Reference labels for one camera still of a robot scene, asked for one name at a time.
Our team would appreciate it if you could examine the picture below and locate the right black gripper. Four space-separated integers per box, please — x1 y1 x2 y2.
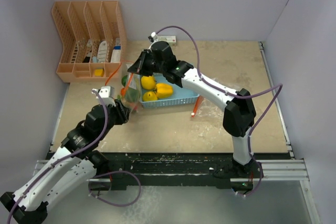
129 49 166 77

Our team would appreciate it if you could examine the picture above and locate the clear zip bag orange zipper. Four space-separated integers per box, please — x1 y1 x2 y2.
104 60 142 113

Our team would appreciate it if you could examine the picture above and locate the green orange fruit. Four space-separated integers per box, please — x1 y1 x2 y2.
124 88 140 103

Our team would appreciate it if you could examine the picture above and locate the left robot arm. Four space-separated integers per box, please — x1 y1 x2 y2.
1 99 131 223

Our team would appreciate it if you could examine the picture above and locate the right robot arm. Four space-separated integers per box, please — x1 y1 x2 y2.
128 41 256 177

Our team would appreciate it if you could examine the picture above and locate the white blue packet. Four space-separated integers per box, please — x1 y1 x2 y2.
110 38 121 63

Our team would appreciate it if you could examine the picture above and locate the small yellow pear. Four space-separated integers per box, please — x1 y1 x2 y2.
142 91 158 102

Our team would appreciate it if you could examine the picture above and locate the yellow bell pepper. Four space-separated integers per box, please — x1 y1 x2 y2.
154 83 173 99

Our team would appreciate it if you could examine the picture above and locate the white striped packet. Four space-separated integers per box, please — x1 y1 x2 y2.
97 40 108 63

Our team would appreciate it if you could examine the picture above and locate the yellow block in organizer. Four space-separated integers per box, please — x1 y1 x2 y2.
93 69 104 77

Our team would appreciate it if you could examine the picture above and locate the small white green box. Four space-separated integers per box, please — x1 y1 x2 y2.
157 35 177 46

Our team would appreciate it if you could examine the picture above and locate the blue plastic basket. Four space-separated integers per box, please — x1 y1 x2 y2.
140 73 199 108

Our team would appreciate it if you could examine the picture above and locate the black white packet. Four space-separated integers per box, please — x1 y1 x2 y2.
82 39 92 63

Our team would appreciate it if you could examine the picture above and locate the orange plastic file organizer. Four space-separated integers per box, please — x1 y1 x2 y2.
51 1 128 83

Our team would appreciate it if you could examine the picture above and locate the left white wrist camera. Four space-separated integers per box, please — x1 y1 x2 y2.
91 86 115 106

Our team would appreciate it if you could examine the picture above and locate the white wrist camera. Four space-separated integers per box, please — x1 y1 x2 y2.
148 32 159 48
91 86 115 106

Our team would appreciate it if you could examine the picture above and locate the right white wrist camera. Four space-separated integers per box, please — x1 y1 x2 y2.
148 32 159 48

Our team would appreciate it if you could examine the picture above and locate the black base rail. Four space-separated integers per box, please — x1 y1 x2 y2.
47 152 266 192

